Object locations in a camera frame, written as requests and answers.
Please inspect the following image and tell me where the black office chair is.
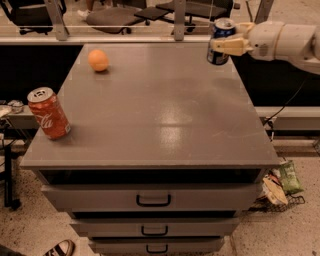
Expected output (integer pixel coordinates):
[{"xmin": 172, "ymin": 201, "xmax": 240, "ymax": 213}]
[
  {"xmin": 135, "ymin": 0, "xmax": 240, "ymax": 32},
  {"xmin": 0, "ymin": 0, "xmax": 53, "ymax": 35}
]

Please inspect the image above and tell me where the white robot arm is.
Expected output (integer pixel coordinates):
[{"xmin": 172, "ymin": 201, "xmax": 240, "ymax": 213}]
[{"xmin": 210, "ymin": 21, "xmax": 320, "ymax": 75}]

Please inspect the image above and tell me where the grey drawer cabinet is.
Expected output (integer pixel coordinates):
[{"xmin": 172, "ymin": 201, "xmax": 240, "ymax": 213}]
[{"xmin": 22, "ymin": 43, "xmax": 278, "ymax": 256}]

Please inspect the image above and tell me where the green snack bag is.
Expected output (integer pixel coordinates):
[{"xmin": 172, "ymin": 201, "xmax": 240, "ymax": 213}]
[{"xmin": 279, "ymin": 160, "xmax": 303, "ymax": 194}]

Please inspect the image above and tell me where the black wire basket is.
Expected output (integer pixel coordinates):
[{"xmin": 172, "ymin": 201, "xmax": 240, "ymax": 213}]
[{"xmin": 249, "ymin": 195, "xmax": 305, "ymax": 213}]

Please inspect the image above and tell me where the top drawer black handle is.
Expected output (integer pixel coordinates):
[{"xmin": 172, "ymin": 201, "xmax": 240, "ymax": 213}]
[{"xmin": 136, "ymin": 194, "xmax": 172, "ymax": 207}]

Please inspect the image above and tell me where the drawer black handle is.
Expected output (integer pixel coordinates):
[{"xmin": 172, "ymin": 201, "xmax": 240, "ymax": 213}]
[
  {"xmin": 140, "ymin": 226, "xmax": 169, "ymax": 236},
  {"xmin": 145, "ymin": 245, "xmax": 168, "ymax": 254},
  {"xmin": 136, "ymin": 194, "xmax": 172, "ymax": 207}
]

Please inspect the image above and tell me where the bottom drawer black handle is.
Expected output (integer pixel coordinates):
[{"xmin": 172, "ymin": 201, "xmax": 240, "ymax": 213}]
[{"xmin": 145, "ymin": 245, "xmax": 168, "ymax": 254}]

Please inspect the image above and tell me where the brown office chair seat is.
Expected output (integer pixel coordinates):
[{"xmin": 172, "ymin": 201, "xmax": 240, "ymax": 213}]
[{"xmin": 86, "ymin": 7, "xmax": 144, "ymax": 34}]

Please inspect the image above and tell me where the black cable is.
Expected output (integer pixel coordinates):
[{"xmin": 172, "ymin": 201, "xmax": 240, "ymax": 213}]
[{"xmin": 262, "ymin": 74, "xmax": 309, "ymax": 128}]

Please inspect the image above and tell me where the yellow snack packet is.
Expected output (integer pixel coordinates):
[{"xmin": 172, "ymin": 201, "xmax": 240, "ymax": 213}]
[{"xmin": 262, "ymin": 178, "xmax": 288, "ymax": 205}]

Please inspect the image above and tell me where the orange fruit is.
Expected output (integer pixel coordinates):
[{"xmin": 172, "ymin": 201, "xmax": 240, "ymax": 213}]
[{"xmin": 88, "ymin": 49, "xmax": 109, "ymax": 72}]

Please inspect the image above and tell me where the red coca-cola can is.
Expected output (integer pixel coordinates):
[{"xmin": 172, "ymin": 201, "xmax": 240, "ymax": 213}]
[{"xmin": 27, "ymin": 87, "xmax": 71, "ymax": 140}]

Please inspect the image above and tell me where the black office chair left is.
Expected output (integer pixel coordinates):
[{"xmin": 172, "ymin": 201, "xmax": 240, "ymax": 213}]
[{"xmin": 0, "ymin": 0, "xmax": 53, "ymax": 35}]

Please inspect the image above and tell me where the middle drawer black handle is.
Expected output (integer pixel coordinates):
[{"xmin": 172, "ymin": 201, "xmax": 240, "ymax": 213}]
[{"xmin": 140, "ymin": 226, "xmax": 169, "ymax": 236}]

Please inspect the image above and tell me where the striped sneaker shoe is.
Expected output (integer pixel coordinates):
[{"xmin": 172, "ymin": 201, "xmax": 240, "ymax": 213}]
[{"xmin": 43, "ymin": 239, "xmax": 75, "ymax": 256}]

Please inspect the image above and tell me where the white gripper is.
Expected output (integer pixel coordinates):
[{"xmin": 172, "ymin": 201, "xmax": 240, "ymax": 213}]
[{"xmin": 210, "ymin": 21, "xmax": 284, "ymax": 61}]

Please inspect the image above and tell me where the black office chair right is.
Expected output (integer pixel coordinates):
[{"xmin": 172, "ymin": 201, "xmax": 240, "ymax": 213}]
[{"xmin": 135, "ymin": 0, "xmax": 240, "ymax": 32}]

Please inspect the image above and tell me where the blue pepsi can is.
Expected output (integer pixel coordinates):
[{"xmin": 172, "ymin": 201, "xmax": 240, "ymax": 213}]
[{"xmin": 207, "ymin": 18, "xmax": 236, "ymax": 65}]

